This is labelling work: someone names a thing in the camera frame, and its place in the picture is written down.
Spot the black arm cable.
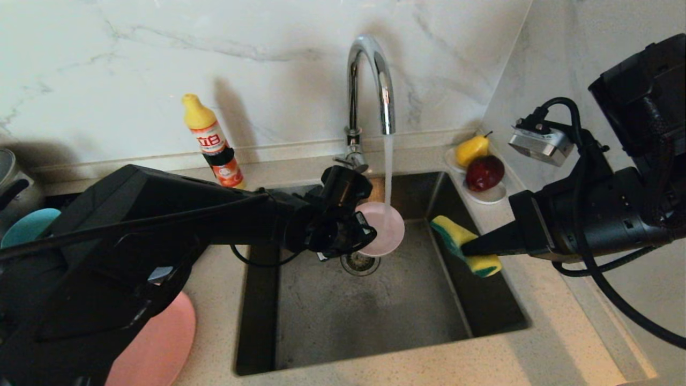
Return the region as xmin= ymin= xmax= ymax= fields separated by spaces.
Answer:
xmin=230 ymin=244 xmax=303 ymax=268
xmin=517 ymin=96 xmax=686 ymax=350

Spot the chrome gooseneck faucet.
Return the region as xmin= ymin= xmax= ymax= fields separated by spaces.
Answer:
xmin=332 ymin=35 xmax=397 ymax=174

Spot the pale pink bowl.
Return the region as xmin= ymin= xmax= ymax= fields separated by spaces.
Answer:
xmin=354 ymin=202 xmax=406 ymax=258

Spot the small white fruit dish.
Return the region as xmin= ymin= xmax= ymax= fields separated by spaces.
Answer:
xmin=444 ymin=147 xmax=507 ymax=205

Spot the teal bowl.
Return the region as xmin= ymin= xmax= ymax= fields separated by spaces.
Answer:
xmin=1 ymin=208 xmax=62 ymax=248

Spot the round metal drain strainer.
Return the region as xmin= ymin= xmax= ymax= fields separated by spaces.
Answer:
xmin=341 ymin=252 xmax=381 ymax=277

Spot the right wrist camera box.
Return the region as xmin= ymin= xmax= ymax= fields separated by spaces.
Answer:
xmin=508 ymin=122 xmax=575 ymax=167

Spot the stainless steel pot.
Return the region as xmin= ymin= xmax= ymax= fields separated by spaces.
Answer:
xmin=0 ymin=147 xmax=44 ymax=220

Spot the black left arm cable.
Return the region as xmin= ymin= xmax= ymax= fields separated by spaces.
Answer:
xmin=230 ymin=244 xmax=303 ymax=268

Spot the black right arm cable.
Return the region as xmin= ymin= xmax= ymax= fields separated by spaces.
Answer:
xmin=517 ymin=96 xmax=686 ymax=350

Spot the yellow green sponge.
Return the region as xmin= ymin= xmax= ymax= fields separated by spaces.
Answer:
xmin=430 ymin=216 xmax=503 ymax=278

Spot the stainless steel sink basin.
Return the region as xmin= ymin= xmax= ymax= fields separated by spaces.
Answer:
xmin=234 ymin=172 xmax=531 ymax=376

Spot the yellow pear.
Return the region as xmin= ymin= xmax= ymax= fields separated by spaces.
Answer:
xmin=455 ymin=131 xmax=493 ymax=169

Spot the pink plate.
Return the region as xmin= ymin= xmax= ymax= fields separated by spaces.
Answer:
xmin=105 ymin=291 xmax=197 ymax=386

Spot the orange dish soap bottle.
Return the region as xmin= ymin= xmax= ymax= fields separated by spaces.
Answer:
xmin=182 ymin=94 xmax=247 ymax=189

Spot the dark red apple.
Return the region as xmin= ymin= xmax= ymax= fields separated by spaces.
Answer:
xmin=465 ymin=155 xmax=505 ymax=192

